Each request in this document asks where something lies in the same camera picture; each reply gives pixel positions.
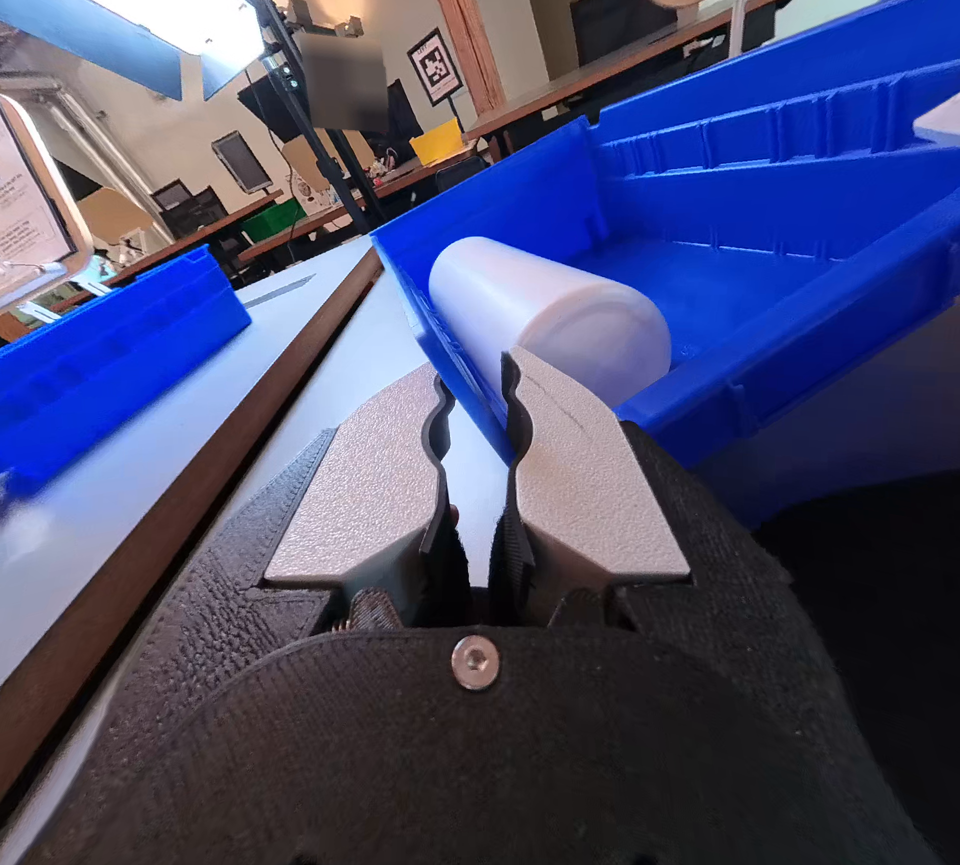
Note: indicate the framed marker picture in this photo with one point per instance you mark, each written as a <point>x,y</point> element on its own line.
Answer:
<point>435,66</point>

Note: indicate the black light stand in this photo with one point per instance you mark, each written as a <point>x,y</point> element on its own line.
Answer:
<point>332,164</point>

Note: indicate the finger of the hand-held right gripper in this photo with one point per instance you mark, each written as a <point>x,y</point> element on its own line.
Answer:
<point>941,126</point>

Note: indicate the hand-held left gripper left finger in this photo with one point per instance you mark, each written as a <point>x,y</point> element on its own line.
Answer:
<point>360,497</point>

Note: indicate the cardboard sheet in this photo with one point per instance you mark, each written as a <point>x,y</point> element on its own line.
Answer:
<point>304,156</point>

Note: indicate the green plastic bin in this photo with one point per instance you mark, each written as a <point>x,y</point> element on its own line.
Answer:
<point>274,220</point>

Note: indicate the white plastic bottle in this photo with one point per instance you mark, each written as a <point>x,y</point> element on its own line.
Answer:
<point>525,287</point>

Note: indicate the wooden post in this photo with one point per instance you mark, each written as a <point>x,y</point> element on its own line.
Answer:
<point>465,25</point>

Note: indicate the thin black pole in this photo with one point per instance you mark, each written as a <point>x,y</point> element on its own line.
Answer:
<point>358,167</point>

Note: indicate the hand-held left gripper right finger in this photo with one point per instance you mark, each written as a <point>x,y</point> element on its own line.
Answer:
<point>592,497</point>

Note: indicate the grey wall lamp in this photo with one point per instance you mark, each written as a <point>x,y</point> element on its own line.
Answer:
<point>304,17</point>

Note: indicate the wooden table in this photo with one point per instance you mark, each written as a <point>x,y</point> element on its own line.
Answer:
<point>397,175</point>
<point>225,209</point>
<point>600,66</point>

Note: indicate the blue plastic bin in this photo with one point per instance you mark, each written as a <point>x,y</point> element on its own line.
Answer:
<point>112,370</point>
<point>750,265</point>

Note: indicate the yellow plastic bin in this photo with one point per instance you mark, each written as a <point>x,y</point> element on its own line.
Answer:
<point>435,145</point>

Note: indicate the grey tilted screen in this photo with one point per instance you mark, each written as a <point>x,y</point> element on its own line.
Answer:
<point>241,161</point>

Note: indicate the black round pad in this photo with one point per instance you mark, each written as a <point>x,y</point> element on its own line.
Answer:
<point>885,655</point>

